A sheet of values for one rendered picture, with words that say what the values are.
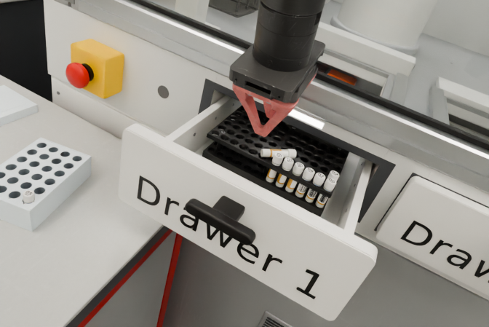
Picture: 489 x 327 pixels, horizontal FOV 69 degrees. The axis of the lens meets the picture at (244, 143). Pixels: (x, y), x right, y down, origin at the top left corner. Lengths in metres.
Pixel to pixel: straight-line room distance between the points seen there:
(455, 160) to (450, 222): 0.08
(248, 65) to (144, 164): 0.16
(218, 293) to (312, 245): 0.47
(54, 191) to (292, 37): 0.36
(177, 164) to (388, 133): 0.27
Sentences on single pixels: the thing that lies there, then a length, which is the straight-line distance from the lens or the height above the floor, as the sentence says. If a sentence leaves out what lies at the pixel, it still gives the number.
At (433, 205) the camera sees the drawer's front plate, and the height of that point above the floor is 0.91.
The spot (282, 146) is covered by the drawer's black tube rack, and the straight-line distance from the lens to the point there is 0.49.
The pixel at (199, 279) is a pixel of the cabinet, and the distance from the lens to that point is 0.82.
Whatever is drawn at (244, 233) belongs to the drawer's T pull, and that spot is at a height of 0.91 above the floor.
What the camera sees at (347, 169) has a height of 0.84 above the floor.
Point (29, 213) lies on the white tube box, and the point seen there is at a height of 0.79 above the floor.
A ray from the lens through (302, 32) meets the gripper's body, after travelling 0.33.
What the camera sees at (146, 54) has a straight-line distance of 0.60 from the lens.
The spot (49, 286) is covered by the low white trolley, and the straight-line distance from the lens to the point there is 0.48.
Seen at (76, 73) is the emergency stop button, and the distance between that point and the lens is 0.61.
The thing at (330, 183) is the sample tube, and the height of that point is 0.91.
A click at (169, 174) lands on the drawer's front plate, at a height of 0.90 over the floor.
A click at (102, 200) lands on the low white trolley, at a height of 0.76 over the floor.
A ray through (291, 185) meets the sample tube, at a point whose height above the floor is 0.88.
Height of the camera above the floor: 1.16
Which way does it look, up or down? 33 degrees down
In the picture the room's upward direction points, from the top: 17 degrees clockwise
